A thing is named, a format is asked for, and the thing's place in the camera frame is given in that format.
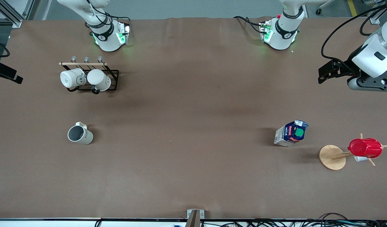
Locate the blue white milk carton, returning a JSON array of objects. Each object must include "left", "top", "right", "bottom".
[{"left": 274, "top": 120, "right": 309, "bottom": 148}]

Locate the cream mug with grey inside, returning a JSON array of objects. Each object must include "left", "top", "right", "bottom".
[{"left": 67, "top": 122, "right": 94, "bottom": 146}]

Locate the red plastic cup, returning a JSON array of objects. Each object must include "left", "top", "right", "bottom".
[{"left": 348, "top": 138, "right": 384, "bottom": 159}]

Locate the white mug with round logo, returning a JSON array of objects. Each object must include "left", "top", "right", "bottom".
[{"left": 60, "top": 68, "right": 87, "bottom": 90}]

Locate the wooden mug tree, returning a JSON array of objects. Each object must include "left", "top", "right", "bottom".
[{"left": 319, "top": 133, "right": 387, "bottom": 171}]

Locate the plain white mug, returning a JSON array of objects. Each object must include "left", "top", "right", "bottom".
[{"left": 87, "top": 69, "right": 112, "bottom": 92}]

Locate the brown table cover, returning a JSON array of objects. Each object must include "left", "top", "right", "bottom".
[{"left": 0, "top": 17, "right": 387, "bottom": 220}]

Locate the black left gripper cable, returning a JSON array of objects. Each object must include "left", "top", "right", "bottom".
[{"left": 321, "top": 0, "right": 387, "bottom": 65}]

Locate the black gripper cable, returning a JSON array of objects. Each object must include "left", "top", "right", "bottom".
[
  {"left": 321, "top": 0, "right": 387, "bottom": 65},
  {"left": 0, "top": 37, "right": 10, "bottom": 58}
]

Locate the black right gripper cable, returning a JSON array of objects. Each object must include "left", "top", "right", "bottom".
[{"left": 0, "top": 37, "right": 10, "bottom": 58}]

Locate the black wire mug rack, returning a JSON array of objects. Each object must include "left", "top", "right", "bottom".
[{"left": 59, "top": 56, "right": 119, "bottom": 95}]

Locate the black left arm base cable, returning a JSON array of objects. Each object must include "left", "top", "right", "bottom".
[{"left": 233, "top": 15, "right": 264, "bottom": 34}]

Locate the black arm base cable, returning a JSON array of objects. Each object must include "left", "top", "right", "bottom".
[
  {"left": 233, "top": 15, "right": 264, "bottom": 34},
  {"left": 113, "top": 15, "right": 131, "bottom": 27}
]

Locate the black right arm base cable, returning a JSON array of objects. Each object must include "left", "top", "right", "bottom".
[{"left": 113, "top": 15, "right": 131, "bottom": 27}]

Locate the black cable bundle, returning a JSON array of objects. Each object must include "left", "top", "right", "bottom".
[{"left": 200, "top": 212, "right": 387, "bottom": 227}]

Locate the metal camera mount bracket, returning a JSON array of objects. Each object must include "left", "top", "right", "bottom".
[{"left": 185, "top": 209, "right": 205, "bottom": 227}]

